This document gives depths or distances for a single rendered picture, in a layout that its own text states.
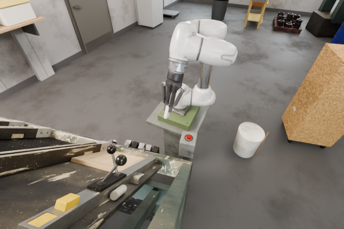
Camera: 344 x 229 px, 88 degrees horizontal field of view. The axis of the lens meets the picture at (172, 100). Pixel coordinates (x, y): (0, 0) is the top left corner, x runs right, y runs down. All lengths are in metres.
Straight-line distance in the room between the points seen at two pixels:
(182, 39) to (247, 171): 1.99
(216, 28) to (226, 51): 0.54
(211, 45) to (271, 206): 1.95
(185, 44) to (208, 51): 0.10
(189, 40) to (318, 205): 2.29
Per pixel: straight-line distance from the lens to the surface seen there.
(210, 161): 2.42
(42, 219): 0.54
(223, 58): 0.80
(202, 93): 1.57
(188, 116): 1.71
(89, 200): 0.63
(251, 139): 2.29
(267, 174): 2.56
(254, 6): 7.88
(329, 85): 2.38
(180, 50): 0.78
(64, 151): 1.07
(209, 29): 1.31
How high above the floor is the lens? 2.06
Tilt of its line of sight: 41 degrees down
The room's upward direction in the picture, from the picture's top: straight up
